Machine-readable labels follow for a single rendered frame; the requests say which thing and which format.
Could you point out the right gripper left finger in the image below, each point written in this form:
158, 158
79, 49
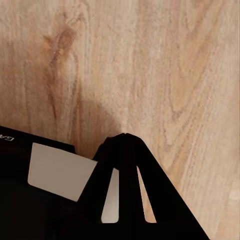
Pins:
84, 221

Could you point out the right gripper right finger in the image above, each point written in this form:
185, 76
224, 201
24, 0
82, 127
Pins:
174, 219

